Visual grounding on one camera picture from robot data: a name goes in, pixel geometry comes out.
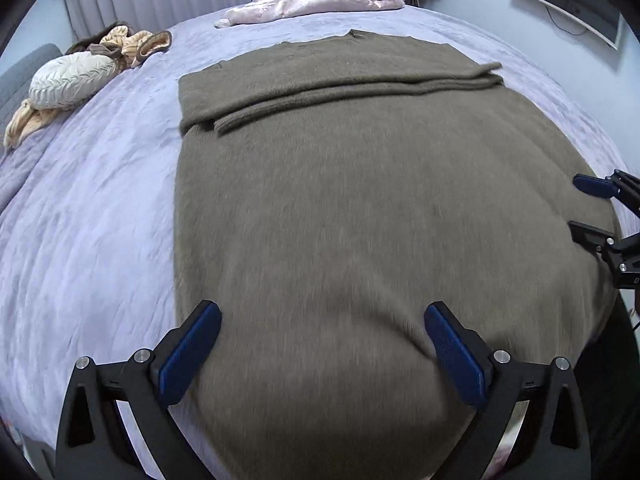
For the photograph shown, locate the olive knit sweater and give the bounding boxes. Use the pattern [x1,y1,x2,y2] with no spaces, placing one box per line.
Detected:
[172,29,621,480]

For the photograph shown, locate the lilac plush blanket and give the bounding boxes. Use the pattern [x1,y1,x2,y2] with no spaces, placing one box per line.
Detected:
[0,0,640,480]

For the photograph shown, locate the black cable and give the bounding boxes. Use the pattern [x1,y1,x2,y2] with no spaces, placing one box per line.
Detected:
[545,7,588,36]

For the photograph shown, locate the beige brown fleece garment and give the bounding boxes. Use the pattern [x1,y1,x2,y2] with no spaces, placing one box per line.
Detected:
[2,22,173,150]

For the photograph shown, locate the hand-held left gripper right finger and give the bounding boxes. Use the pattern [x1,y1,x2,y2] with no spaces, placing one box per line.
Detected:
[423,301,592,480]

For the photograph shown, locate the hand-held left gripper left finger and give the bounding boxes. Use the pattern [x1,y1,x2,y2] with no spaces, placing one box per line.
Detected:
[55,300,223,480]

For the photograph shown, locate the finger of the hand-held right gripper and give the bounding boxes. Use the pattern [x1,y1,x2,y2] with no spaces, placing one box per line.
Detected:
[572,170,640,213]
[568,220,640,261]

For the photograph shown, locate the grey upholstered headboard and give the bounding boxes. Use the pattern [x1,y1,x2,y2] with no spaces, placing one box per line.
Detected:
[0,42,63,126]

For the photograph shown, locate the person's black clothing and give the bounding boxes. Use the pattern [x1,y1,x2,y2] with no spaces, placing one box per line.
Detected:
[575,292,640,480]

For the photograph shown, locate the pink satin quilted jacket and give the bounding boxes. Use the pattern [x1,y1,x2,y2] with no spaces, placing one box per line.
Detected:
[214,0,406,29]

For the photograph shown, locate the round white pleated cushion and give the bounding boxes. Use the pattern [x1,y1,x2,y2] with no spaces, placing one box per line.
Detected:
[28,53,121,111]

